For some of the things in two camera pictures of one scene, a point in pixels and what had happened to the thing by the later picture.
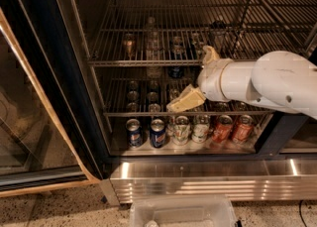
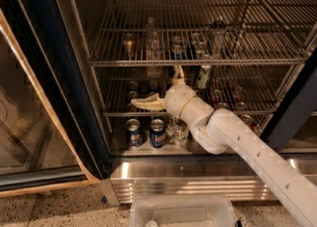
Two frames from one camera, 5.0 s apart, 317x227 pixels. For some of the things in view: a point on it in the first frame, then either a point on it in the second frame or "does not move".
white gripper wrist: x=210 y=79 to x=175 y=99
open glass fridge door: x=52 y=134 does not move
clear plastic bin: x=183 y=210 does not move
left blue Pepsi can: x=135 y=133 does not move
